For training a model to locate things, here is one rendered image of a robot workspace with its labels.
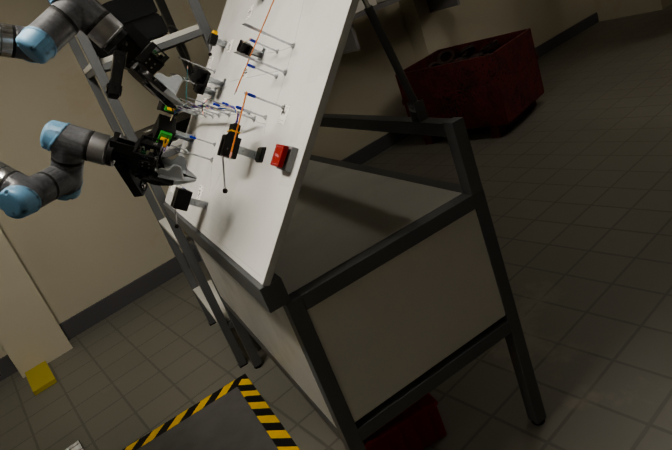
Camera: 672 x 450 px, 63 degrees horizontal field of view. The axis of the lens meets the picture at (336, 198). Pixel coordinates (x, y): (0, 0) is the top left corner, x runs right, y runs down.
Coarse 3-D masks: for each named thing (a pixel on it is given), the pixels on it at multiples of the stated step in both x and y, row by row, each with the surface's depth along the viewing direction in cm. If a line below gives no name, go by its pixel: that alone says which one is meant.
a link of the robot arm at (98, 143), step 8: (96, 136) 132; (104, 136) 132; (112, 136) 135; (88, 144) 130; (96, 144) 131; (104, 144) 131; (88, 152) 131; (96, 152) 131; (104, 152) 131; (88, 160) 133; (96, 160) 132; (104, 160) 133
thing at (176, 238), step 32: (160, 0) 267; (192, 0) 222; (192, 32) 224; (96, 64) 209; (96, 96) 261; (128, 128) 218; (160, 192) 227; (160, 224) 281; (192, 256) 237; (192, 288) 296; (224, 320) 248
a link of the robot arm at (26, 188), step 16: (0, 176) 124; (16, 176) 125; (32, 176) 127; (48, 176) 129; (0, 192) 122; (16, 192) 121; (32, 192) 124; (48, 192) 128; (0, 208) 123; (16, 208) 122; (32, 208) 124
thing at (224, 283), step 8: (200, 248) 219; (208, 256) 208; (208, 264) 220; (216, 264) 198; (216, 272) 209; (224, 272) 189; (216, 280) 222; (224, 280) 200; (232, 280) 181; (224, 288) 211; (232, 288) 190; (224, 296) 223; (232, 296) 201; (240, 296) 182; (232, 304) 212; (240, 304) 192; (240, 312) 202; (248, 320) 193; (256, 336) 194
